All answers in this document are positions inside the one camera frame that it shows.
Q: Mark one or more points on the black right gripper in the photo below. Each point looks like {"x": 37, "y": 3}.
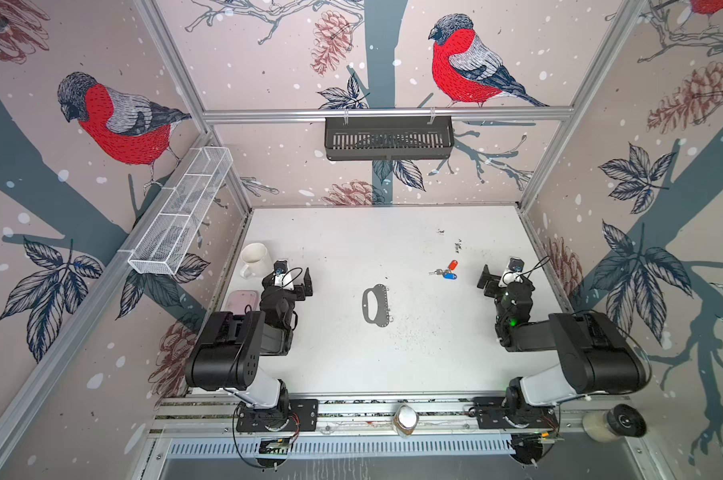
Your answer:
{"x": 494, "y": 282}

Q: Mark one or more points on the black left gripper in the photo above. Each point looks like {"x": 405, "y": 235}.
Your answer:
{"x": 299, "y": 285}

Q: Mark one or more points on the blue capped key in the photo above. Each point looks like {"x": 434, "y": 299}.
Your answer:
{"x": 447, "y": 274}

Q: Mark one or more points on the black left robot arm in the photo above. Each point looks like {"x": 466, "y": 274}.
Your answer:
{"x": 229, "y": 348}

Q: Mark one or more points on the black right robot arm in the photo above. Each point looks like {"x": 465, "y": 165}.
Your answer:
{"x": 593, "y": 357}

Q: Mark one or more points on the pink rectangular tray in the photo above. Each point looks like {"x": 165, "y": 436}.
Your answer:
{"x": 239, "y": 302}

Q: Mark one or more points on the white ceramic mug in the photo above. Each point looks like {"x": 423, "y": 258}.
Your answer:
{"x": 257, "y": 261}

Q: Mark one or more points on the tape roll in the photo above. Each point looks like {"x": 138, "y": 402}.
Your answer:
{"x": 612, "y": 425}

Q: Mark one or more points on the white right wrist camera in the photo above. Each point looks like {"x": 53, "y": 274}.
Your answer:
{"x": 515, "y": 267}

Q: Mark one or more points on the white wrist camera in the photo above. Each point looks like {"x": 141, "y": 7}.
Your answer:
{"x": 515, "y": 267}
{"x": 282, "y": 275}

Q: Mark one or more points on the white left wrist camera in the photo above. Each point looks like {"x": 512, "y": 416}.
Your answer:
{"x": 282, "y": 275}

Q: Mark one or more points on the white wire mesh basket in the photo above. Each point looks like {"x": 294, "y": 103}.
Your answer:
{"x": 171, "y": 233}

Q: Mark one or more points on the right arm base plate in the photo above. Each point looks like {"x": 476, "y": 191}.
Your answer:
{"x": 492, "y": 412}

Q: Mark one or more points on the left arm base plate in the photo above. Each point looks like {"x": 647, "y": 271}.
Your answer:
{"x": 298, "y": 415}

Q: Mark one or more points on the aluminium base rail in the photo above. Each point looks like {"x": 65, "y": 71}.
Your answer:
{"x": 220, "y": 416}

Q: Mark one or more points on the black slotted wall basket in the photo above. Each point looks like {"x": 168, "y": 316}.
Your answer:
{"x": 389, "y": 138}

